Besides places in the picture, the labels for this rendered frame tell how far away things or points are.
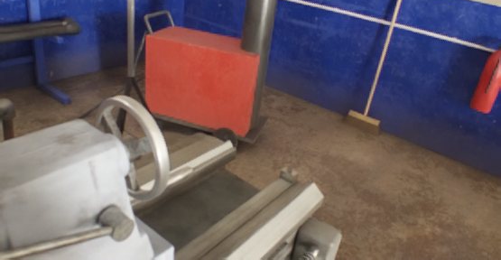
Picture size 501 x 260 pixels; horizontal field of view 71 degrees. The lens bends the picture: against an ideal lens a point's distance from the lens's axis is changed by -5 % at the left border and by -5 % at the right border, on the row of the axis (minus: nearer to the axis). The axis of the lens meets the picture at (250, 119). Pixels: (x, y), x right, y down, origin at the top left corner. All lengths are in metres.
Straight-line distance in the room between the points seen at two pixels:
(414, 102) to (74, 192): 3.27
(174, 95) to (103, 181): 2.25
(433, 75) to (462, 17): 0.53
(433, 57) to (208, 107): 1.98
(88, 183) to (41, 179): 0.08
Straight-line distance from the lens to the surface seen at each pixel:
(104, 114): 0.81
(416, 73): 3.56
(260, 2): 2.57
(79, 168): 0.64
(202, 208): 1.19
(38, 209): 0.63
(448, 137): 3.66
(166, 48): 2.79
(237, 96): 2.66
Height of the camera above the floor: 1.50
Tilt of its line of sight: 26 degrees down
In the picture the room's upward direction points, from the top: 8 degrees clockwise
